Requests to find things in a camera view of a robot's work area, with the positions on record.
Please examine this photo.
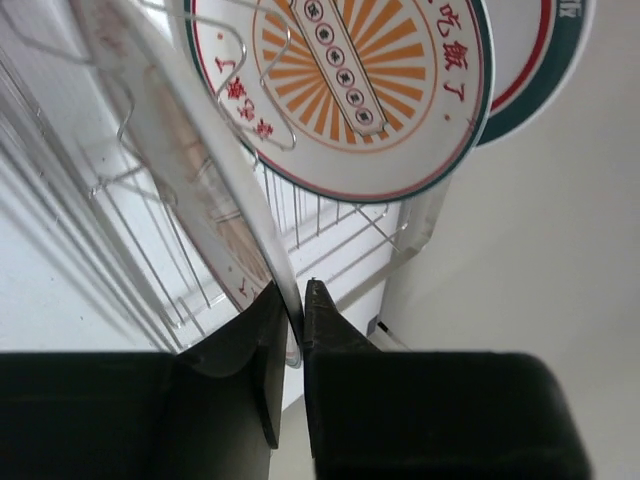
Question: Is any orange sunburst plate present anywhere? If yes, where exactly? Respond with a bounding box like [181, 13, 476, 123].
[70, 1, 304, 365]
[178, 1, 494, 203]

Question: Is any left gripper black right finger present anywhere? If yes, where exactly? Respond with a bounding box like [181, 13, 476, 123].
[302, 279, 379, 479]

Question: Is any green rimmed white plate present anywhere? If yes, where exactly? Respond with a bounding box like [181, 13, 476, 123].
[478, 0, 596, 147]

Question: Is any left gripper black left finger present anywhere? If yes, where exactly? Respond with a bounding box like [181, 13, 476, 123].
[172, 283, 288, 479]

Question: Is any wire dish rack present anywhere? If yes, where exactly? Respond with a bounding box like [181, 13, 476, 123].
[0, 0, 401, 351]

